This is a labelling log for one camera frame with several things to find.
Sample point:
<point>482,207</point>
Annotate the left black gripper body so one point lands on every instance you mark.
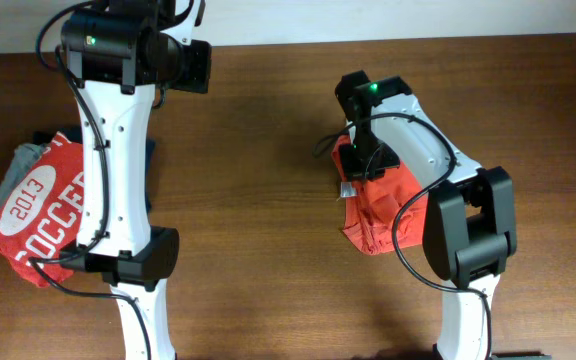
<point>195,72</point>

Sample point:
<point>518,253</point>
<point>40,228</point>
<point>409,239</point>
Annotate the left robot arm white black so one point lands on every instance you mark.
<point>120,59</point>

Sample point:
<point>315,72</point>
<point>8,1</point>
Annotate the folded red 2013 soccer shirt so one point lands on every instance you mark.
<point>43,213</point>

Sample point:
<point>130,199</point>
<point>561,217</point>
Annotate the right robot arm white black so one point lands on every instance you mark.
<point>470,226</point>

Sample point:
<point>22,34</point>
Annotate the orange McKinney Boyd soccer t-shirt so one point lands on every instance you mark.
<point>370,214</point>

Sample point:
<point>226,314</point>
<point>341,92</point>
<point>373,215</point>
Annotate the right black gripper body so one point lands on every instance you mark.
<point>367,157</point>

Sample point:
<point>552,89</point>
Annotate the folded grey shirt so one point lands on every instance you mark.
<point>25,156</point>

